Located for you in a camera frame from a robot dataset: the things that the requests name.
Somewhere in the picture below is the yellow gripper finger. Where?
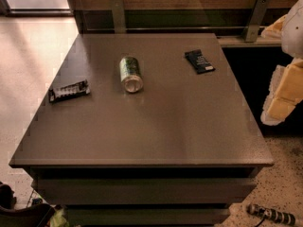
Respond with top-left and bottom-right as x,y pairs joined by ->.
260,59 -> 303,126
261,15 -> 286,39

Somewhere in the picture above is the green soda can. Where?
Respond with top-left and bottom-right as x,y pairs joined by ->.
119,57 -> 143,94

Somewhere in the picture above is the dark chocolate bar wrapper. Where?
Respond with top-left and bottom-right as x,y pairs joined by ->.
185,49 -> 215,75

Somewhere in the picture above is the grey drawer cabinet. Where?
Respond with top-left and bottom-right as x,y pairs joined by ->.
10,34 -> 274,226

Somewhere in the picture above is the black snack bar wrapper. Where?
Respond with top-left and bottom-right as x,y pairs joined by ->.
48,80 -> 90,103

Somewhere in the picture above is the green crumpled bag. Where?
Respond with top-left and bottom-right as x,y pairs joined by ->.
49,209 -> 70,227

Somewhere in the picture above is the dark chair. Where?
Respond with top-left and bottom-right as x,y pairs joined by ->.
0,182 -> 55,227

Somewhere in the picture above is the black white striped cable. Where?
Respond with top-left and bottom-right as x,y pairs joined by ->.
246,203 -> 303,227

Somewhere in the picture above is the left metal bracket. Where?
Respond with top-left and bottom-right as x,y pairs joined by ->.
110,0 -> 126,34

